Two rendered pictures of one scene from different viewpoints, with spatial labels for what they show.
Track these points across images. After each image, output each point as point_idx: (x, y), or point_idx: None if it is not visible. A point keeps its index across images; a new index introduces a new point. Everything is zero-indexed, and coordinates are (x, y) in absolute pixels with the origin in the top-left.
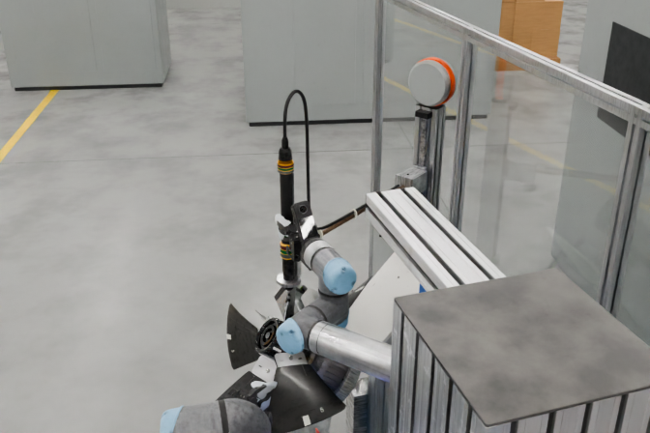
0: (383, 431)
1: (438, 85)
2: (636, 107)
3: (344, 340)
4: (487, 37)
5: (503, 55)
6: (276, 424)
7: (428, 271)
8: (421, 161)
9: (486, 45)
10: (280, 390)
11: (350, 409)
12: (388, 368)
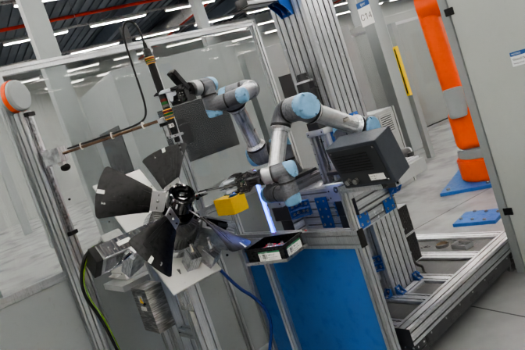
0: None
1: (26, 93)
2: (144, 40)
3: (244, 86)
4: (23, 63)
5: (47, 64)
6: None
7: None
8: (41, 148)
9: (26, 68)
10: (223, 186)
11: (160, 301)
12: (252, 85)
